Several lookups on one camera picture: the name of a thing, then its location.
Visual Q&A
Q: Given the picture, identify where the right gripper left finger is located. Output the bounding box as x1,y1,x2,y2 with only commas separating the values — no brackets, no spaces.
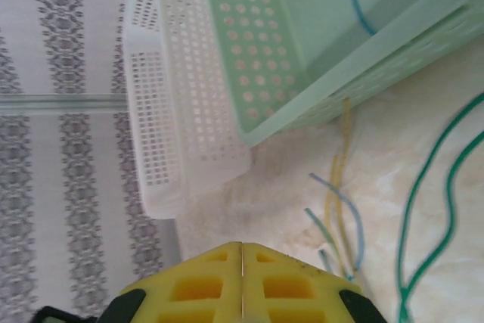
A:
112,241,243,323

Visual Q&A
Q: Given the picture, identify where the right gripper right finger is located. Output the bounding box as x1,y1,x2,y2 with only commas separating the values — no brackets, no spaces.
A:
241,242,381,323

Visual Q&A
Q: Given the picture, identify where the teal thin cable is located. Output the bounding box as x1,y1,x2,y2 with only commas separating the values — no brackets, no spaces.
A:
303,207,338,269

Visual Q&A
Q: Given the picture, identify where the light blue thin cable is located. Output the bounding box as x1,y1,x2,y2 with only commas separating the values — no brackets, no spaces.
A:
309,172,367,273

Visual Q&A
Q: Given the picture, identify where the yellow thin cable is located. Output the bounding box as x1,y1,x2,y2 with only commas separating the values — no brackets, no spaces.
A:
337,97,357,282
324,154,351,281

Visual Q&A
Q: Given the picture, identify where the green thin cable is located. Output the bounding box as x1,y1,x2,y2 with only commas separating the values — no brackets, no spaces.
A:
394,91,484,323
400,135,484,298

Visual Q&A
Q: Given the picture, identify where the white perforated plastic basket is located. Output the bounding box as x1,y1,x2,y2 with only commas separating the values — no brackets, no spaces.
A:
121,0,253,221

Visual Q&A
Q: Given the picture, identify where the mint perforated plastic basket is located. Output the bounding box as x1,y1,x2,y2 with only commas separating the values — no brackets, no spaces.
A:
195,0,484,149

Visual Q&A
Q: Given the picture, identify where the aluminium frame post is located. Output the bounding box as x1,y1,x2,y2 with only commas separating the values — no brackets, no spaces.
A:
0,92,126,116

